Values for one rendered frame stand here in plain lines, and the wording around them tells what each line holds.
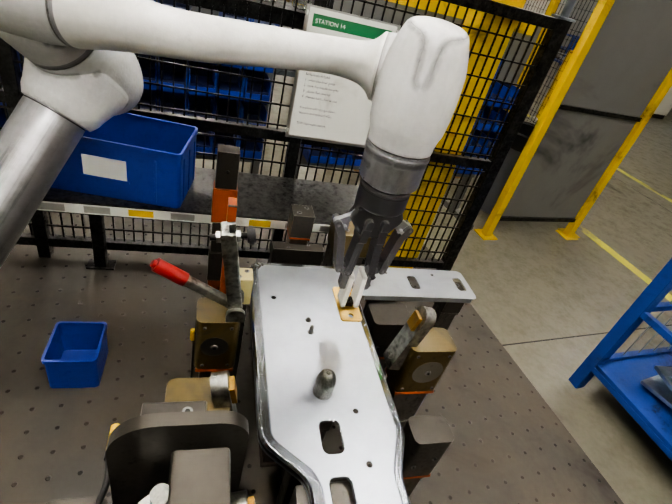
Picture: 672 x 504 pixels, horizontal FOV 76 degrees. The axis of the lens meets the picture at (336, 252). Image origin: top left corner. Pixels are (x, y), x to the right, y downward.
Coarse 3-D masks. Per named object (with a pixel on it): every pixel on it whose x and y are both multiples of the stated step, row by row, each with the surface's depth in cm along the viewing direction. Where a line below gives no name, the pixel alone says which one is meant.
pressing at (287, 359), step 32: (256, 288) 84; (288, 288) 87; (320, 288) 89; (352, 288) 92; (256, 320) 77; (288, 320) 80; (320, 320) 81; (256, 352) 72; (288, 352) 74; (320, 352) 75; (352, 352) 77; (256, 384) 67; (288, 384) 68; (352, 384) 71; (384, 384) 73; (256, 416) 64; (288, 416) 64; (320, 416) 65; (352, 416) 66; (384, 416) 68; (288, 448) 60; (320, 448) 61; (352, 448) 62; (384, 448) 63; (320, 480) 57; (352, 480) 58; (384, 480) 59
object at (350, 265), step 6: (366, 222) 64; (372, 222) 64; (354, 228) 68; (366, 228) 64; (372, 228) 64; (354, 234) 68; (366, 234) 65; (354, 240) 67; (360, 240) 65; (366, 240) 66; (354, 246) 67; (360, 246) 67; (348, 252) 69; (354, 252) 67; (360, 252) 68; (348, 258) 69; (354, 258) 68; (348, 264) 69; (354, 264) 69; (348, 270) 69
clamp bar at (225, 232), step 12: (228, 228) 62; (252, 228) 62; (216, 240) 61; (228, 240) 61; (240, 240) 62; (252, 240) 62; (228, 252) 62; (228, 264) 63; (228, 276) 65; (228, 288) 66; (240, 288) 67; (228, 300) 68; (240, 300) 68
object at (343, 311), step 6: (336, 288) 78; (336, 294) 77; (336, 300) 76; (348, 300) 76; (348, 306) 75; (342, 312) 74; (348, 312) 74; (354, 312) 74; (342, 318) 72; (348, 318) 73; (354, 318) 73; (360, 318) 73
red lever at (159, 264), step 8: (152, 264) 62; (160, 264) 62; (168, 264) 63; (160, 272) 63; (168, 272) 63; (176, 272) 64; (184, 272) 65; (176, 280) 64; (184, 280) 65; (192, 280) 66; (192, 288) 66; (200, 288) 66; (208, 288) 67; (208, 296) 68; (216, 296) 68; (224, 296) 69; (224, 304) 69
